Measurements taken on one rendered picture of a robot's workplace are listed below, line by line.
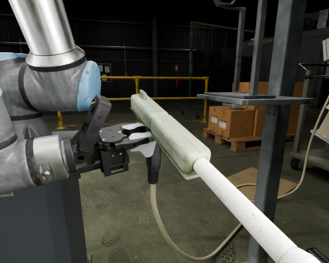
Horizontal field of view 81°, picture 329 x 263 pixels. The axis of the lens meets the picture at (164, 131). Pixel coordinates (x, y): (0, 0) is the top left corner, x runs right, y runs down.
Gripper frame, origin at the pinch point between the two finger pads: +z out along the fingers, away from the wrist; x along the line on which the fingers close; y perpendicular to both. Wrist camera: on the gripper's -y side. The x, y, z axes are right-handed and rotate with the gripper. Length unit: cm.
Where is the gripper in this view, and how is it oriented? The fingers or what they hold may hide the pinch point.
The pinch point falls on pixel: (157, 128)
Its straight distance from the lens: 45.8
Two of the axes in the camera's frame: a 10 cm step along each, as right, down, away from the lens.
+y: -0.1, 8.9, 4.6
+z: 9.0, -1.9, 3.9
